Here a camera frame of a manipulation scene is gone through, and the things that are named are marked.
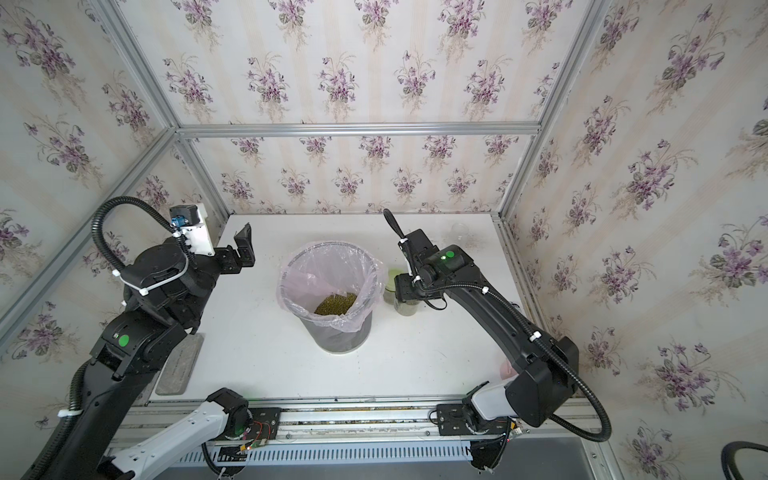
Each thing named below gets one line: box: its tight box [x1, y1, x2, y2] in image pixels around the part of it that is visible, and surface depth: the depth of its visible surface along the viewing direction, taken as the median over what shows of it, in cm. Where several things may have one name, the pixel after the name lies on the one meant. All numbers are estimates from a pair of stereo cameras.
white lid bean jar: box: [450, 222, 481, 250], surface depth 104 cm
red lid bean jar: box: [394, 297, 419, 316], surface depth 81 cm
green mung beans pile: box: [315, 293, 357, 316], surface depth 93 cm
